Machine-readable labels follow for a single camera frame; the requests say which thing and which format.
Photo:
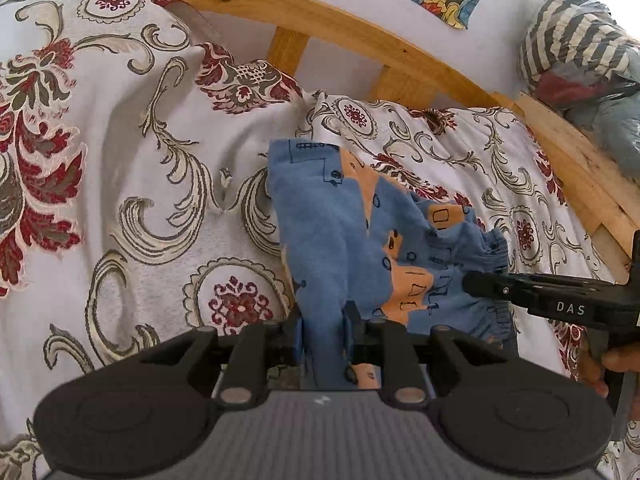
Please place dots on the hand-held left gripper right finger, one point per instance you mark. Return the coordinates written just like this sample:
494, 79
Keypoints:
347, 340

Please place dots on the grey blue cloth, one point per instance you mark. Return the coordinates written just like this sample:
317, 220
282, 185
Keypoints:
610, 110

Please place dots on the person's right hand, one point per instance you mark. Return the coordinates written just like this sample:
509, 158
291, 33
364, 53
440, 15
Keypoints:
617, 360

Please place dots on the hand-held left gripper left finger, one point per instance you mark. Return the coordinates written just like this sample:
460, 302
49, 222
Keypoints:
298, 337

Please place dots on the wooden bed frame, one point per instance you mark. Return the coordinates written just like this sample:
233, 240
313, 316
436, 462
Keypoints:
320, 15

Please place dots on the grey white striped cloth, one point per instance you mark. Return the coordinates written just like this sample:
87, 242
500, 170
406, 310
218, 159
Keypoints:
565, 35

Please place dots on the white floral blanket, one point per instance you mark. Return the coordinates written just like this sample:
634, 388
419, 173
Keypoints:
125, 185

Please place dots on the red cloth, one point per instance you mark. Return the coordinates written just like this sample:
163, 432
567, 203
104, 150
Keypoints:
565, 90

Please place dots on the blue printed pants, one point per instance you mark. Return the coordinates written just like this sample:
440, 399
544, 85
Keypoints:
350, 240

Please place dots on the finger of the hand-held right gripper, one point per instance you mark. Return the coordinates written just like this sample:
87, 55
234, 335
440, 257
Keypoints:
495, 287

